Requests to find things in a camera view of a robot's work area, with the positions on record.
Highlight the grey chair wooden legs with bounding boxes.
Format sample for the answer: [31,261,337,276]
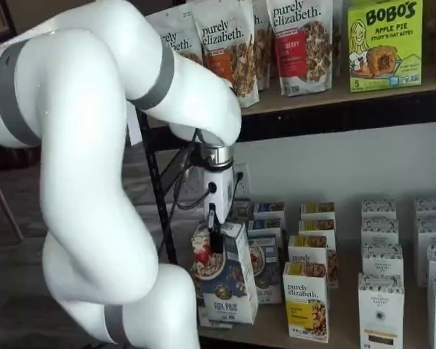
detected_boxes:
[0,161,25,243]

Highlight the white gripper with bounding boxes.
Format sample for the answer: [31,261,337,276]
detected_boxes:
[203,167,236,254]

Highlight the dark framed picture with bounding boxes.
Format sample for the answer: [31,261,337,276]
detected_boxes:
[0,0,19,48]

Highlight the yellow purely elizabeth oatmeal box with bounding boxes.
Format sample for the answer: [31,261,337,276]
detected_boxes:
[287,234,339,289]
[298,219,337,252]
[300,202,336,222]
[282,261,331,343]

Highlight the black power plug cord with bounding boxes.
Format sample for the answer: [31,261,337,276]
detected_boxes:
[235,169,245,200]

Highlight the black metal wood shelving unit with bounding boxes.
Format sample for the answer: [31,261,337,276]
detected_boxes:
[134,0,436,349]

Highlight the red label granola bag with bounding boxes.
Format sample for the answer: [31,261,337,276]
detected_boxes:
[265,0,334,97]

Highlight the dark brown armchair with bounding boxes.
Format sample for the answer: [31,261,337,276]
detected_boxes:
[0,137,41,172]

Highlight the blue Flax Plus oatmeal box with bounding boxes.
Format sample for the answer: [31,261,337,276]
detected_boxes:
[246,219,286,240]
[190,220,259,324]
[253,201,286,222]
[247,236,283,305]

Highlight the purely elizabeth granola bag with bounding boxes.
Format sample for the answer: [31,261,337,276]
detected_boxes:
[252,0,275,92]

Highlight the blue label granola bag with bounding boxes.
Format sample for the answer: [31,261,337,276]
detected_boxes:
[145,5,204,66]

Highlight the green Bobo's apple pie box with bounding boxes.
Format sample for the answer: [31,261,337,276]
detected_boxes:
[347,0,424,93]

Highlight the orange label granola bag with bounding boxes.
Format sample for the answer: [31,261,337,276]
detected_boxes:
[191,0,259,109]

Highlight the green apple cinnamon oatmeal box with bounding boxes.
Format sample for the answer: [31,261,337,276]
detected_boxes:
[232,198,251,220]

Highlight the white wall outlet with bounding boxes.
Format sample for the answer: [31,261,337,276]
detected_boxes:
[234,163,251,199]

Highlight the white door panel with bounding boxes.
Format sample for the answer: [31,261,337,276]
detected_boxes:
[125,108,143,146]

